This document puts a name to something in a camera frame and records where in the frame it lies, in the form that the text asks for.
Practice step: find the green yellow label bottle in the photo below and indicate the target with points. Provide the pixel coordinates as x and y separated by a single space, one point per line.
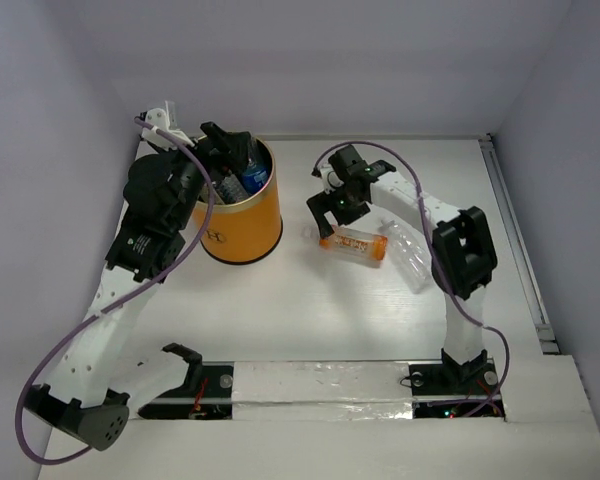
229 188

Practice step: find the silver taped front rail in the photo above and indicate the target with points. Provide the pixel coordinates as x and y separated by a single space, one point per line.
329 391

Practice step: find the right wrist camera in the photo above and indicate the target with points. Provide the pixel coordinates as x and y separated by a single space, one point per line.
329 178

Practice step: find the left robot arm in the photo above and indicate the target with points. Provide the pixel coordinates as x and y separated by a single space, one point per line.
83 396

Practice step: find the orange cylindrical bin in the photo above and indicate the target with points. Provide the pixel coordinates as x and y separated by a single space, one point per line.
246 232

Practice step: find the clear unlabelled bottle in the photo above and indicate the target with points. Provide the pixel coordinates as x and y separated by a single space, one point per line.
408 256

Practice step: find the blue label bottle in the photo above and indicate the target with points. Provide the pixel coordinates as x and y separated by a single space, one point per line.
255 175

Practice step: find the orange label bottle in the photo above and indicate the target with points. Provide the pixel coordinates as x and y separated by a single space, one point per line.
350 244

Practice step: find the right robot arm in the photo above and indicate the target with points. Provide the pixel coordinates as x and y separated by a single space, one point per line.
358 174

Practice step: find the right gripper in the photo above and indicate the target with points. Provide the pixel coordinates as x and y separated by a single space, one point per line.
321 203

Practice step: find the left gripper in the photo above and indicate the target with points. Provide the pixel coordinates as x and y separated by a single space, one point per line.
225 147

